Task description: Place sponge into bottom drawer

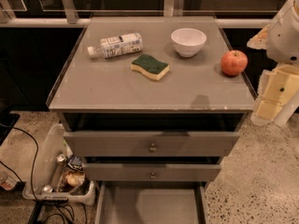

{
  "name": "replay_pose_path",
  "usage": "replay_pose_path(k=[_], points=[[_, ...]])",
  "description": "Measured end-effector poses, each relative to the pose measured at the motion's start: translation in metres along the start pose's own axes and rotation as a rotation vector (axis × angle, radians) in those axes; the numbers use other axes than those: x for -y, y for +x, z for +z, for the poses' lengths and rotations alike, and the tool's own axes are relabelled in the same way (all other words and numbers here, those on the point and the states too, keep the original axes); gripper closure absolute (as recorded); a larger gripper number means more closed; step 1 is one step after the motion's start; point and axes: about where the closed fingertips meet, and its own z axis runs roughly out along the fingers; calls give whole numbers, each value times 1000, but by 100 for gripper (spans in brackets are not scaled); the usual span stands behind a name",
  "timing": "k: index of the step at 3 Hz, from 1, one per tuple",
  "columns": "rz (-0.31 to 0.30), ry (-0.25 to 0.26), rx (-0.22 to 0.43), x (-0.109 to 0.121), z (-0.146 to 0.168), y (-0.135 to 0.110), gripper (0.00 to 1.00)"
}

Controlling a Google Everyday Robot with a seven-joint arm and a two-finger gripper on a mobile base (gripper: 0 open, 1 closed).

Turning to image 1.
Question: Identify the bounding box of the clear plastic bin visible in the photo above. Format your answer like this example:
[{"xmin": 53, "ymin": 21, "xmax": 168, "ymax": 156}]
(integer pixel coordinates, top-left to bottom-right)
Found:
[{"xmin": 22, "ymin": 124, "xmax": 95, "ymax": 205}]

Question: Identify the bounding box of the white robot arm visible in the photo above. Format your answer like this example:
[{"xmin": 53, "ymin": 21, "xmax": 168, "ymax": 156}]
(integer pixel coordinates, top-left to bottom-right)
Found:
[{"xmin": 247, "ymin": 0, "xmax": 299, "ymax": 126}]

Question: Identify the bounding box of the bottom grey open drawer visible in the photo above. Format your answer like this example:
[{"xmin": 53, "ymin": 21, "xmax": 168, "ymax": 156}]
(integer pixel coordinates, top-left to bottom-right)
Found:
[{"xmin": 94, "ymin": 182, "xmax": 209, "ymax": 224}]

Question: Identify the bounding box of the crumpled snack wrapper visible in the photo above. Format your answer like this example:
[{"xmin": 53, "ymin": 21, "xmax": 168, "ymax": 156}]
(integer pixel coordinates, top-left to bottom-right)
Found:
[{"xmin": 59, "ymin": 172, "xmax": 85, "ymax": 192}]

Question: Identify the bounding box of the silver can upper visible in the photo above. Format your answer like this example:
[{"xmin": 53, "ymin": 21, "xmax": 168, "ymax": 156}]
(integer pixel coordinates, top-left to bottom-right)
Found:
[{"xmin": 56, "ymin": 153, "xmax": 67, "ymax": 165}]

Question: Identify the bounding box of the middle grey drawer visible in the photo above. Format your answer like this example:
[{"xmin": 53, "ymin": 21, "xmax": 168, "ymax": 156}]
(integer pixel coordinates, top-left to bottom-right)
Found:
[{"xmin": 83, "ymin": 163, "xmax": 221, "ymax": 182}]

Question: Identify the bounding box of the blue patterned snack bag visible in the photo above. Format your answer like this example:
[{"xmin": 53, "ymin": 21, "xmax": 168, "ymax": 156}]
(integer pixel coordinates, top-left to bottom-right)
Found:
[{"xmin": 66, "ymin": 155, "xmax": 83, "ymax": 173}]

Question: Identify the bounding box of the clear plastic water bottle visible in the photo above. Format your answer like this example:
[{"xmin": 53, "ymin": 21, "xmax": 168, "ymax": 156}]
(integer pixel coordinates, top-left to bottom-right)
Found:
[{"xmin": 87, "ymin": 33, "xmax": 143, "ymax": 59}]

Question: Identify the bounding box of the grey drawer cabinet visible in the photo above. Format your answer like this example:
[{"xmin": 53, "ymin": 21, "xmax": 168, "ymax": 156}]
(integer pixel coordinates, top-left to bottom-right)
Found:
[{"xmin": 46, "ymin": 15, "xmax": 258, "ymax": 224}]

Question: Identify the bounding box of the green yellow sponge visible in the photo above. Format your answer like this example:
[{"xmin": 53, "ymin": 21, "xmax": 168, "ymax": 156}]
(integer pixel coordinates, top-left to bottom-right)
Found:
[{"xmin": 130, "ymin": 54, "xmax": 170, "ymax": 81}]

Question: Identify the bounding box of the black cable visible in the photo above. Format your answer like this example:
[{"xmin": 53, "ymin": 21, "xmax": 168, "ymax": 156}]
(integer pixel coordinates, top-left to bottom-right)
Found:
[{"xmin": 0, "ymin": 122, "xmax": 89, "ymax": 224}]

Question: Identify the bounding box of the metal window railing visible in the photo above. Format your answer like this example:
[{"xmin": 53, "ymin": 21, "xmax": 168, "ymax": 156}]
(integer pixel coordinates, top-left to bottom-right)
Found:
[{"xmin": 0, "ymin": 0, "xmax": 299, "ymax": 29}]

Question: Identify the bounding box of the white ceramic bowl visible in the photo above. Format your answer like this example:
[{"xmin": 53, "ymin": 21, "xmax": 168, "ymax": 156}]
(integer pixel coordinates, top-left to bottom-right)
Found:
[{"xmin": 171, "ymin": 28, "xmax": 206, "ymax": 58}]

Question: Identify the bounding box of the top grey drawer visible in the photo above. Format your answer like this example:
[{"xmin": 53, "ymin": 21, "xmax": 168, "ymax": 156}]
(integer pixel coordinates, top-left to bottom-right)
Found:
[{"xmin": 64, "ymin": 131, "xmax": 239, "ymax": 157}]

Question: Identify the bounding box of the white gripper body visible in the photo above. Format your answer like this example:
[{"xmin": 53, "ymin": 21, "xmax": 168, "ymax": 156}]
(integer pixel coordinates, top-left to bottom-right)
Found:
[{"xmin": 269, "ymin": 63, "xmax": 299, "ymax": 88}]

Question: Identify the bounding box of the small bottle on floor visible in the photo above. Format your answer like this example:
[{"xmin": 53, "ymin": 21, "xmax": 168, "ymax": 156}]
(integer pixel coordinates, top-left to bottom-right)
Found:
[{"xmin": 0, "ymin": 171, "xmax": 17, "ymax": 190}]

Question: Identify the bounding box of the silver can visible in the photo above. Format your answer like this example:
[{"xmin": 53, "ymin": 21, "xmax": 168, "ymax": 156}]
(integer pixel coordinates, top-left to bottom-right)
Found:
[
  {"xmin": 56, "ymin": 153, "xmax": 67, "ymax": 165},
  {"xmin": 41, "ymin": 185, "xmax": 54, "ymax": 193}
]

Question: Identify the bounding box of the silver can lower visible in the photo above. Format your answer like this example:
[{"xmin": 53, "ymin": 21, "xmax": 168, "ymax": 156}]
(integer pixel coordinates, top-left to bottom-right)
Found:
[{"xmin": 41, "ymin": 185, "xmax": 54, "ymax": 193}]

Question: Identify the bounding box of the red apple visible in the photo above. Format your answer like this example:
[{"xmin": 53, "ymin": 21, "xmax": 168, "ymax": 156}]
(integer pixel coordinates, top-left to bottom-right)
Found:
[{"xmin": 221, "ymin": 50, "xmax": 248, "ymax": 77}]

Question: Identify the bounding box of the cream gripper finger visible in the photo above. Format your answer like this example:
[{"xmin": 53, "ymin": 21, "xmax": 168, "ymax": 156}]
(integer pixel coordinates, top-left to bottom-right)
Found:
[
  {"xmin": 254, "ymin": 70, "xmax": 299, "ymax": 121},
  {"xmin": 247, "ymin": 24, "xmax": 269, "ymax": 49}
]

